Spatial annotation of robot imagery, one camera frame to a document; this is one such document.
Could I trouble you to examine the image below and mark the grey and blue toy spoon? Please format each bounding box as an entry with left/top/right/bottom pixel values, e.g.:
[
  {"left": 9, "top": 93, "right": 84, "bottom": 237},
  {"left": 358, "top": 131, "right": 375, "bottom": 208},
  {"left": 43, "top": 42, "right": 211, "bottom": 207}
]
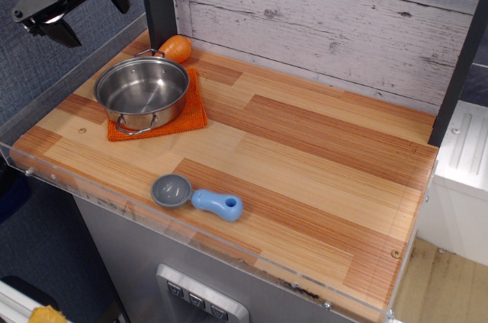
[{"left": 151, "top": 174, "right": 243, "bottom": 222}]

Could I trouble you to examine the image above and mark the stainless steel pot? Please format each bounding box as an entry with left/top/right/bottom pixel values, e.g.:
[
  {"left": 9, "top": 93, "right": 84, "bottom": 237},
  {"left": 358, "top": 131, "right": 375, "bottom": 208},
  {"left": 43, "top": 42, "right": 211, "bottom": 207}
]
[{"left": 94, "top": 49, "right": 190, "bottom": 136}]

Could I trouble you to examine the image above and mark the orange knitted cloth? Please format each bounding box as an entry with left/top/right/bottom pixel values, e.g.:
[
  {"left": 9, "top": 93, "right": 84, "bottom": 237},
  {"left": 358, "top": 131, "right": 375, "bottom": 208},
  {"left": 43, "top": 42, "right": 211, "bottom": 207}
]
[{"left": 108, "top": 68, "right": 208, "bottom": 142}]

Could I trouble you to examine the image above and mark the silver toy fridge cabinet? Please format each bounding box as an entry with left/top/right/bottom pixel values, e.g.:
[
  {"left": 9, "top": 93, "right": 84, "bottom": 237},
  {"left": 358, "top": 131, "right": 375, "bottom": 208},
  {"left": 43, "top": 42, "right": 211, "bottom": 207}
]
[{"left": 75, "top": 198, "right": 390, "bottom": 322}]

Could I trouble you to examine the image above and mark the orange toy carrot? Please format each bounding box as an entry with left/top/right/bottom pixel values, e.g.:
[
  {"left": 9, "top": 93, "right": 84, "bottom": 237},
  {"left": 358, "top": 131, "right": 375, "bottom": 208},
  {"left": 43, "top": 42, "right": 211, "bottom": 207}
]
[{"left": 155, "top": 35, "right": 192, "bottom": 63}]

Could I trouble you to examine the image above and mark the silver dispenser button panel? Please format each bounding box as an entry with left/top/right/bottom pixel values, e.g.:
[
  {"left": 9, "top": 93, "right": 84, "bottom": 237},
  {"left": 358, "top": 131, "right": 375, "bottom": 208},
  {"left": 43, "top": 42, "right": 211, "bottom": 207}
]
[{"left": 156, "top": 264, "right": 250, "bottom": 322}]

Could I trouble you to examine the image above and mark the clear acrylic table guard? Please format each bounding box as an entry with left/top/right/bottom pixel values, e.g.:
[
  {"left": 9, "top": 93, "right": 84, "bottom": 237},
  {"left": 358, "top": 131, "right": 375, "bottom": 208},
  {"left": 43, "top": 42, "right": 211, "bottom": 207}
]
[{"left": 0, "top": 12, "right": 439, "bottom": 323}]

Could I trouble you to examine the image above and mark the yellow and white object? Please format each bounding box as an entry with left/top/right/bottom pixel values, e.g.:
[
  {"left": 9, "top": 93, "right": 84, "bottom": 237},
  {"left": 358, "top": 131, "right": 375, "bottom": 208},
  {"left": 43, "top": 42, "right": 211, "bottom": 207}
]
[{"left": 27, "top": 305, "right": 68, "bottom": 323}]

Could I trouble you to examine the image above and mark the white plastic side unit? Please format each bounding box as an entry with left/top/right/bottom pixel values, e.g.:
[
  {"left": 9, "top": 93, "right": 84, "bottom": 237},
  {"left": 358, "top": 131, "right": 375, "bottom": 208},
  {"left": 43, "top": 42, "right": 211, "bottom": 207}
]
[{"left": 416, "top": 101, "right": 487, "bottom": 265}]

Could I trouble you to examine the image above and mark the dark grey right post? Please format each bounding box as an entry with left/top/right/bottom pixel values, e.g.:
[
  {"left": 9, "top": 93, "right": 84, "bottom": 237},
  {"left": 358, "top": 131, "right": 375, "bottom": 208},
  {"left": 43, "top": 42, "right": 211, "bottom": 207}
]
[{"left": 429, "top": 0, "right": 487, "bottom": 147}]

